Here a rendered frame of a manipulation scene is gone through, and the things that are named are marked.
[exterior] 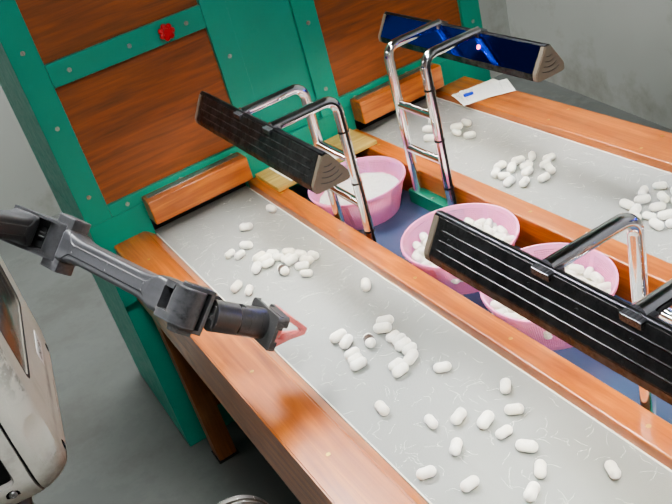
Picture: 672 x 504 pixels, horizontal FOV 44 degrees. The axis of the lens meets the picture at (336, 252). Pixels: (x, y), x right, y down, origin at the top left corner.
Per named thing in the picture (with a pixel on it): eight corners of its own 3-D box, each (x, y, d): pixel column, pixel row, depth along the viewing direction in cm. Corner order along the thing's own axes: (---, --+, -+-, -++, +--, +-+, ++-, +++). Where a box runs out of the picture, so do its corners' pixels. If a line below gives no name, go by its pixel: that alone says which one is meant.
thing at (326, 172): (316, 196, 157) (307, 162, 153) (196, 124, 206) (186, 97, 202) (351, 178, 159) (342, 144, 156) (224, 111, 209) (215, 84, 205)
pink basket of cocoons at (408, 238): (489, 314, 173) (482, 277, 168) (386, 290, 190) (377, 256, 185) (545, 246, 189) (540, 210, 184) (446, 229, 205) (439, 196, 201)
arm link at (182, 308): (32, 260, 161) (52, 209, 161) (56, 267, 166) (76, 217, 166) (172, 338, 136) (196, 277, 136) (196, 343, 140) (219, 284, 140)
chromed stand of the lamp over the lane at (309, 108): (322, 300, 193) (268, 127, 170) (284, 269, 208) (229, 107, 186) (388, 263, 199) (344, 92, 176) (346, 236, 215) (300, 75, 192)
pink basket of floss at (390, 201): (400, 234, 209) (392, 202, 204) (304, 240, 219) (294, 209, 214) (421, 182, 230) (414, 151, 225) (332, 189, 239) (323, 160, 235)
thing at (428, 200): (456, 225, 206) (423, 55, 183) (410, 201, 222) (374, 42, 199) (514, 193, 212) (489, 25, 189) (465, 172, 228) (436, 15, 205)
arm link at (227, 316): (207, 334, 140) (216, 302, 140) (190, 323, 146) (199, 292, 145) (242, 339, 144) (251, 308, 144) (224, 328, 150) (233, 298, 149)
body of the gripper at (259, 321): (262, 297, 153) (228, 291, 149) (288, 319, 145) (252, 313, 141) (251, 329, 154) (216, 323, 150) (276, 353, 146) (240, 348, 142)
